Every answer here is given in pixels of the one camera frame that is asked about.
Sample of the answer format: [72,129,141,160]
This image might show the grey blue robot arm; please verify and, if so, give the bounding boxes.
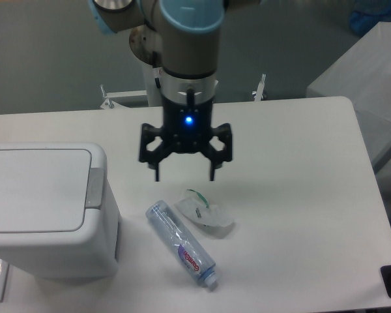
[88,1,260,180]

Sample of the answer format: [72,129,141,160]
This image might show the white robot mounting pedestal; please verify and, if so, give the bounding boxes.
[99,25,267,110]

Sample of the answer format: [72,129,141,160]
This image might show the blue object in corner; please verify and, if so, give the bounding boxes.
[349,0,391,37]

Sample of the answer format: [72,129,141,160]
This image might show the white plastic trash can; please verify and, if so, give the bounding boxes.
[0,142,121,279]

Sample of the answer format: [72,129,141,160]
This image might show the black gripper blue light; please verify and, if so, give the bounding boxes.
[139,69,232,182]

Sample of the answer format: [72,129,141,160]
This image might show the clear plastic water bottle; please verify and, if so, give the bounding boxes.
[145,200,218,290]

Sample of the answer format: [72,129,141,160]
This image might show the white covered side table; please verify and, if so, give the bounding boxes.
[306,22,391,171]

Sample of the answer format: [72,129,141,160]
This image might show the crumpled clear plastic bag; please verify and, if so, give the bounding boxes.
[174,188,235,228]

